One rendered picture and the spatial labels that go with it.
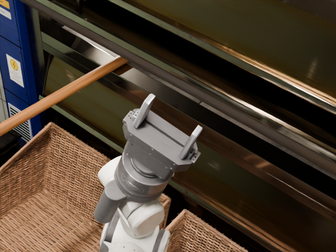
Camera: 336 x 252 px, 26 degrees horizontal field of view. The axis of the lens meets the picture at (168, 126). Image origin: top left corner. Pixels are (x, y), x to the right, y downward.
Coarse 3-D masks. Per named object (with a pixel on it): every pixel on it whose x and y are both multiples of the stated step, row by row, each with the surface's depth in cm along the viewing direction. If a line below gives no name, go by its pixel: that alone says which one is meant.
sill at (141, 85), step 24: (72, 48) 222; (96, 48) 221; (120, 72) 212; (144, 96) 207; (168, 96) 203; (192, 120) 196; (216, 120) 195; (240, 144) 187; (264, 144) 187; (264, 168) 185; (288, 168) 180; (312, 168) 180; (312, 192) 176
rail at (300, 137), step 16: (48, 0) 192; (80, 16) 186; (96, 32) 182; (112, 32) 180; (128, 48) 176; (144, 48) 175; (160, 64) 171; (192, 80) 165; (224, 96) 160; (256, 112) 156; (272, 128) 154; (288, 128) 151; (304, 144) 149; (320, 144) 147
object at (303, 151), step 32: (32, 0) 196; (64, 0) 198; (96, 0) 202; (128, 32) 186; (160, 32) 189; (192, 64) 176; (224, 64) 178; (256, 96) 166; (288, 96) 168; (256, 128) 157; (320, 128) 157; (320, 160) 148
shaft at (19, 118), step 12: (120, 60) 212; (96, 72) 207; (108, 72) 210; (72, 84) 203; (84, 84) 205; (48, 96) 198; (60, 96) 200; (36, 108) 195; (12, 120) 191; (24, 120) 193; (0, 132) 189
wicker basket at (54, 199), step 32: (32, 160) 247; (0, 192) 242; (32, 192) 255; (64, 192) 251; (96, 192) 239; (0, 224) 245; (32, 224) 246; (64, 224) 245; (96, 224) 244; (160, 224) 220
